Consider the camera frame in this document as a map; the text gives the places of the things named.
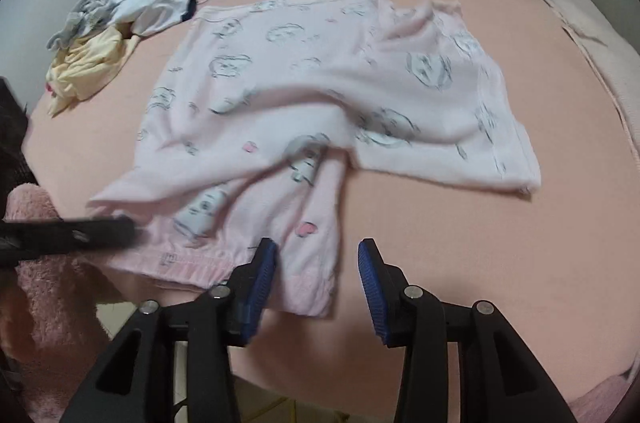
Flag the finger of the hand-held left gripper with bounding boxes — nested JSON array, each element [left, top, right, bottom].
[[35, 214, 139, 256]]

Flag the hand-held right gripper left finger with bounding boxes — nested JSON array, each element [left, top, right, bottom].
[[59, 237, 279, 423]]

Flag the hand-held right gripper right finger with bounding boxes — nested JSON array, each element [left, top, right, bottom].
[[356, 237, 576, 423]]

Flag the pink printed pajama shirt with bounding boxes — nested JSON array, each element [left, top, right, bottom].
[[87, 0, 543, 254]]

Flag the person's left forearm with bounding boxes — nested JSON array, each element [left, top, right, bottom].
[[0, 183, 128, 409]]

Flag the pale yellow garment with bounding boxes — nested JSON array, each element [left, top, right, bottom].
[[45, 26, 143, 116]]

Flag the bed with pink sheet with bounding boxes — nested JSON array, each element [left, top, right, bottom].
[[22, 0, 636, 404]]

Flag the grey striped garment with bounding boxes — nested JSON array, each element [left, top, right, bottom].
[[46, 0, 131, 49]]

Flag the pink fuzzy clothing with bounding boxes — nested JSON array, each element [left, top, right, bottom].
[[570, 373, 636, 423]]

